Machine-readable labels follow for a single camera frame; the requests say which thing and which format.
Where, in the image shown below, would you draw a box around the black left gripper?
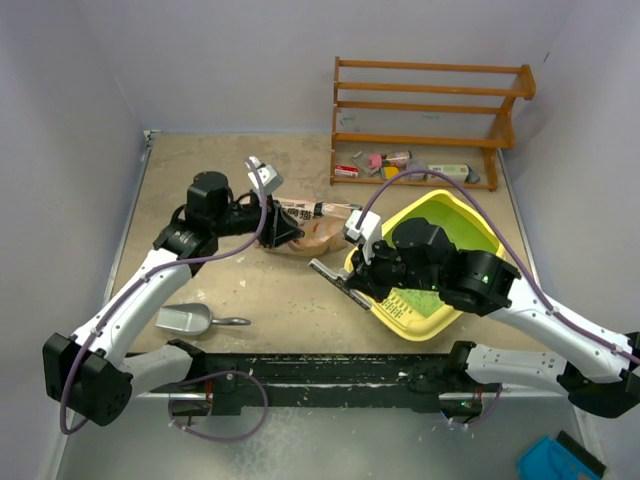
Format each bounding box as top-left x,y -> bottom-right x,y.
211,189 -> 304,249

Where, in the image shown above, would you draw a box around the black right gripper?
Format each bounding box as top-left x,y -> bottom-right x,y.
345,233 -> 441,303

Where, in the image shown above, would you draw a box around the pink cat litter bag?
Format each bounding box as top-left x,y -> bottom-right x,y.
256,198 -> 361,257

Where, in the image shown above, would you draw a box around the white bag sealing clip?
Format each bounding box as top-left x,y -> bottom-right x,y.
308,258 -> 372,310

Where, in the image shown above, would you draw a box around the silver metal scoop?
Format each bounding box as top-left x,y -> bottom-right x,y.
155,303 -> 251,336

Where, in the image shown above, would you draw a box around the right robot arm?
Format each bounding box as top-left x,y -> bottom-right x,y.
343,211 -> 639,418

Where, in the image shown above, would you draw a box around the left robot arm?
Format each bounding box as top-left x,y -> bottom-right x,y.
43,164 -> 303,435

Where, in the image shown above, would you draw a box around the green litter pellets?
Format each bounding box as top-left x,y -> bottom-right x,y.
395,289 -> 444,317

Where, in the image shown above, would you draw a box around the yellow green litter box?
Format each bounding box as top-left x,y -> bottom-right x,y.
363,190 -> 516,342

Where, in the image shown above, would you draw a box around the red white staples box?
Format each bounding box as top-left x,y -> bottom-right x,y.
334,164 -> 359,178

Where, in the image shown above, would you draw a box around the pale green box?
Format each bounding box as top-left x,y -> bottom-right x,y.
428,164 -> 470,183

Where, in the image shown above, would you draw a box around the yellow grey eraser block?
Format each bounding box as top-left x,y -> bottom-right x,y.
380,166 -> 400,181

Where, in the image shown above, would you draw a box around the pink patterned bottle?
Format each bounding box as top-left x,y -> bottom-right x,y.
367,151 -> 412,169

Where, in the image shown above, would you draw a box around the orange wooden shelf rack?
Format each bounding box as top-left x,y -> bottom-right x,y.
329,56 -> 536,192

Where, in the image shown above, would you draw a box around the blue dustpan with brush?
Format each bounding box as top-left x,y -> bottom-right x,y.
516,430 -> 607,480

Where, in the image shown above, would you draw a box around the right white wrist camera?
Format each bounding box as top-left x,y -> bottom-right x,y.
343,210 -> 383,265

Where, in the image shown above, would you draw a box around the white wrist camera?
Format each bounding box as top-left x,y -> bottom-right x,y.
343,210 -> 383,265
247,156 -> 284,196

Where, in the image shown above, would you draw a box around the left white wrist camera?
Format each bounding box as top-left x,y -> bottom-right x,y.
247,156 -> 284,196

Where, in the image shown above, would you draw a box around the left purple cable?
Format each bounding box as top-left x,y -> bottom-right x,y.
59,158 -> 270,442

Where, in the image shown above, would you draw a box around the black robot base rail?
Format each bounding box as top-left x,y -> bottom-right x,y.
147,351 -> 501,417

